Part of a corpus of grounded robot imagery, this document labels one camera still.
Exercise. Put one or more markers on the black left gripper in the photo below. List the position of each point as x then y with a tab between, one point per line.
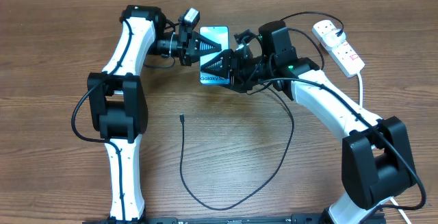
188	45

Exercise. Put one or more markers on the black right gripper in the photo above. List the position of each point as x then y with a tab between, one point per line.
228	57

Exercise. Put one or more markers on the blue Samsung Galaxy phone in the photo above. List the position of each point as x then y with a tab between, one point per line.
220	35

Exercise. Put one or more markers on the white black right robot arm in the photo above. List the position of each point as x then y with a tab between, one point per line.
377	161

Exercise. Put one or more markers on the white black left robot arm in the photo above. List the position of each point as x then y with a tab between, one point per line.
117	103

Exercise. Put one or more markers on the white USB charger adapter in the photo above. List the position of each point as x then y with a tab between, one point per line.
333	39

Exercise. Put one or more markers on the white power strip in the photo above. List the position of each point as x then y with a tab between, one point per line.
344	55

